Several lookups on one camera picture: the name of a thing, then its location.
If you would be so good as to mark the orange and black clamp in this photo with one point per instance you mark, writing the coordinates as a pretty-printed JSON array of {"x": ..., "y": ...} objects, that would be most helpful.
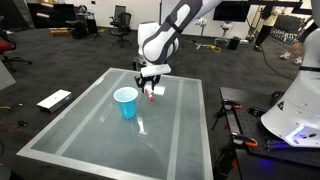
[
  {"x": 245, "y": 140},
  {"x": 231, "y": 106}
]

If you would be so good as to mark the black office chair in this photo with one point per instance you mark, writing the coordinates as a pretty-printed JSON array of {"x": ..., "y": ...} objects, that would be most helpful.
[
  {"x": 118, "y": 11},
  {"x": 124, "y": 28}
]

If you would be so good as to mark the black knob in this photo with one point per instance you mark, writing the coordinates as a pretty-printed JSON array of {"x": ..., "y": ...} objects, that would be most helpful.
[{"x": 256, "y": 111}]

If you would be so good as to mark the person in black trousers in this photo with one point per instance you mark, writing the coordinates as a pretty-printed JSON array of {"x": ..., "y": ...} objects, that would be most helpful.
[{"x": 265, "y": 33}]

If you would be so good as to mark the black breadboard robot table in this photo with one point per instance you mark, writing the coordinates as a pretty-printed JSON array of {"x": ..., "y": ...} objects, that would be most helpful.
[{"x": 246, "y": 160}]

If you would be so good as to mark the black shelf desk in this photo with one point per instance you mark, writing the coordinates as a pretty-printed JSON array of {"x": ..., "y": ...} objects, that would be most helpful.
[{"x": 53, "y": 15}]

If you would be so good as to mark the red and white marker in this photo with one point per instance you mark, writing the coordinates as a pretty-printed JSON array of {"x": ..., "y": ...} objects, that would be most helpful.
[{"x": 150, "y": 96}]

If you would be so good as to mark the white stand machine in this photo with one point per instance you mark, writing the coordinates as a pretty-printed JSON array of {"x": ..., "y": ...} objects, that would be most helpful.
[{"x": 226, "y": 30}]

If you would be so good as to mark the black cart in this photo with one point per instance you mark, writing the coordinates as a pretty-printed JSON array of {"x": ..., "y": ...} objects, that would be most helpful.
[{"x": 78, "y": 28}]

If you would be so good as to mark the grey panel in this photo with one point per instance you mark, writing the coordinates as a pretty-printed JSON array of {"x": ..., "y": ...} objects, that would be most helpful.
[{"x": 5, "y": 78}]

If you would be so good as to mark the white flat box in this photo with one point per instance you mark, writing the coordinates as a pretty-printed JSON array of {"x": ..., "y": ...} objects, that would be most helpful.
[{"x": 54, "y": 100}]

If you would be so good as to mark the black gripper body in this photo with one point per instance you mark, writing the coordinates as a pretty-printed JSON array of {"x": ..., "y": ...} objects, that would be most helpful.
[{"x": 147, "y": 79}]

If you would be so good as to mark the yellow wooden box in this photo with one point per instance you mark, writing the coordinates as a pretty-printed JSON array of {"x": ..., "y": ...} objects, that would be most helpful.
[{"x": 59, "y": 32}]

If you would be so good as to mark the black bin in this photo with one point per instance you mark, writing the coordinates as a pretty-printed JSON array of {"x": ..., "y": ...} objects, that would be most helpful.
[{"x": 234, "y": 43}]

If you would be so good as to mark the red office chair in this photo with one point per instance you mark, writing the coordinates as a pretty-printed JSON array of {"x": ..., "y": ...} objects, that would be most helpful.
[{"x": 5, "y": 45}]

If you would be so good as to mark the blue plastic cup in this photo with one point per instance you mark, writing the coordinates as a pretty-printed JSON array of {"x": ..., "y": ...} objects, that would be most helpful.
[{"x": 127, "y": 103}]

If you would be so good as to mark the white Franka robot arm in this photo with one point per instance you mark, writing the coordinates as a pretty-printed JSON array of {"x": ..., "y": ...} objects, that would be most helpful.
[{"x": 160, "y": 43}]

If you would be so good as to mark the black wall monitor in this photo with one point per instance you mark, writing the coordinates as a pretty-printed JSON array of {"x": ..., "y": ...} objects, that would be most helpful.
[{"x": 233, "y": 11}]

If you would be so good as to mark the small black floor object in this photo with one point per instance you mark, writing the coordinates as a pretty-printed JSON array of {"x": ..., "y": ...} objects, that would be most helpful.
[{"x": 22, "y": 123}]

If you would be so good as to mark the person in shorts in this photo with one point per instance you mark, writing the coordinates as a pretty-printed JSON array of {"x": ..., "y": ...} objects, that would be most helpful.
[{"x": 293, "y": 50}]

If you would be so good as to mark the white device on tripod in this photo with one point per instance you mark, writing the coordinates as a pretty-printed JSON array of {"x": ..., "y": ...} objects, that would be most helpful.
[{"x": 201, "y": 22}]

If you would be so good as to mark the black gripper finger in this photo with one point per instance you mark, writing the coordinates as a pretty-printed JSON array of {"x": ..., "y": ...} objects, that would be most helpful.
[
  {"x": 140, "y": 86},
  {"x": 155, "y": 85}
]

